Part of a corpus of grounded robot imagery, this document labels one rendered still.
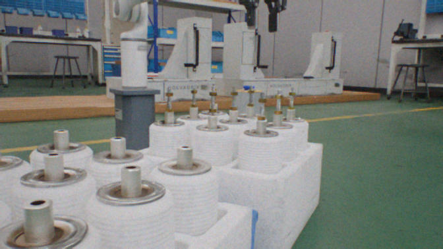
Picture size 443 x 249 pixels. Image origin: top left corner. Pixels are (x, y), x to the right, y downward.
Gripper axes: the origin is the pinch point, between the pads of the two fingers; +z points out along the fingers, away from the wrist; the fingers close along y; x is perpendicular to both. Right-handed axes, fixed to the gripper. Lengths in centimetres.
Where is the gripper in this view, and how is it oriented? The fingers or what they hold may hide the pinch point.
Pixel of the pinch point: (263, 24)
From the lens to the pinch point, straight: 78.0
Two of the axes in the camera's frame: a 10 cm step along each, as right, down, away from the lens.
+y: 7.0, -1.1, 7.1
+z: 0.1, 9.9, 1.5
